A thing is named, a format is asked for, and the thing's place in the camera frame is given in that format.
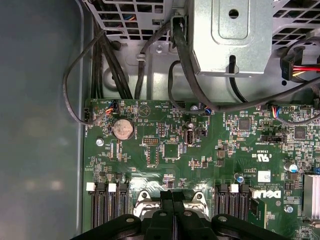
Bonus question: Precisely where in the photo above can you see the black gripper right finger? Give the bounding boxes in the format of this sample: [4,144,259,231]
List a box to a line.
[172,191,290,240]

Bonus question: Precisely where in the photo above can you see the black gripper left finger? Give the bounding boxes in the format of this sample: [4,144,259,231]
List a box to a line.
[66,189,175,240]

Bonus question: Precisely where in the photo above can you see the CPU socket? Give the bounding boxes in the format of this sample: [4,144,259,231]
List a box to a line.
[132,189,211,226]

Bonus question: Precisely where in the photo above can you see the white-clip RAM slot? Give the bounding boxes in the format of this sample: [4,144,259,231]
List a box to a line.
[107,182,118,223]
[85,182,96,227]
[229,183,240,221]

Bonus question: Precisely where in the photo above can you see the green motherboard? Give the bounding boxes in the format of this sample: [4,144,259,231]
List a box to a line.
[82,97,320,240]

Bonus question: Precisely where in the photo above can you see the green RAM stick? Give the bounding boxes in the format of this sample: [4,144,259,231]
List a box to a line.
[249,187,268,230]

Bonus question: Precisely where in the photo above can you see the internal USB port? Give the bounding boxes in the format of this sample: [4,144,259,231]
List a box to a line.
[184,128,197,146]

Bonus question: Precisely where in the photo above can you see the white sticker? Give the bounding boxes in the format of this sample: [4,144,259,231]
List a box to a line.
[257,170,272,183]

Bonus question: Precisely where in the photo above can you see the round coin battery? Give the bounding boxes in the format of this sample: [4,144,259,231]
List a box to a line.
[111,117,134,140]

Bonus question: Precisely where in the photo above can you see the silver finned heatsink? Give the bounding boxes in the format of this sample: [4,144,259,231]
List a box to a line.
[301,173,320,222]

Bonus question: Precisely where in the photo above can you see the black open PC case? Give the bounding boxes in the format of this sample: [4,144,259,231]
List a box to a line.
[0,0,320,240]

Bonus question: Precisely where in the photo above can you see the black power connector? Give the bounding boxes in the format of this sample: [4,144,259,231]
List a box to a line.
[279,53,294,81]

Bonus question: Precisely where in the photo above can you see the short black cable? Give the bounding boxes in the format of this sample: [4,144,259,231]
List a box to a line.
[227,55,250,104]

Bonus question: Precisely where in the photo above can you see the black cable in clip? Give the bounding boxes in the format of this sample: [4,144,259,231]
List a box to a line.
[134,21,174,100]

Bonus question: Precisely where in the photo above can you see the slanted black cable bundle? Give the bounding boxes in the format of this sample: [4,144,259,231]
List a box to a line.
[101,37,133,100]

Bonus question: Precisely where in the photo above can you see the thick black sleeved cable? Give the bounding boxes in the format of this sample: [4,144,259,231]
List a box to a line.
[171,13,320,114]

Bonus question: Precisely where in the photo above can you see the straight black cable bundle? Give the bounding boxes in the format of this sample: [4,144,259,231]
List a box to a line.
[91,37,104,100]

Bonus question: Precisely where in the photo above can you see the thin black wire loop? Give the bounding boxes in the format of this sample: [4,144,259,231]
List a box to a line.
[61,29,118,125]

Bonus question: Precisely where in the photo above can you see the silver metal bracket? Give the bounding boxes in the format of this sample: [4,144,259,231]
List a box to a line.
[188,0,275,79]

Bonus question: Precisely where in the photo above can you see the red yellow power wires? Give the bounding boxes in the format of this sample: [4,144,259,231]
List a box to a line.
[291,63,320,78]

